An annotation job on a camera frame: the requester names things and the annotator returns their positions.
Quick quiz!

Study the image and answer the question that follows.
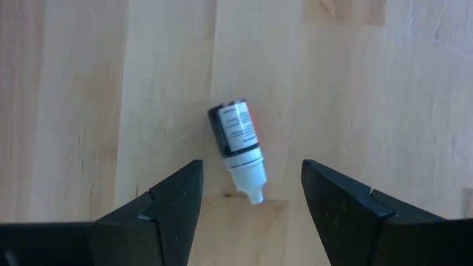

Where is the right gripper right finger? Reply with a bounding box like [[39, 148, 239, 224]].
[[301, 159, 473, 266]]

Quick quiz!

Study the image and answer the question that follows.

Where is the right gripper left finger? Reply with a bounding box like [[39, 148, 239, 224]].
[[0, 159, 205, 266]]

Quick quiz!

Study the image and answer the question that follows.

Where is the small orange-label dropper bottle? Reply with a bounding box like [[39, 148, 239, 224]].
[[207, 98, 268, 205]]

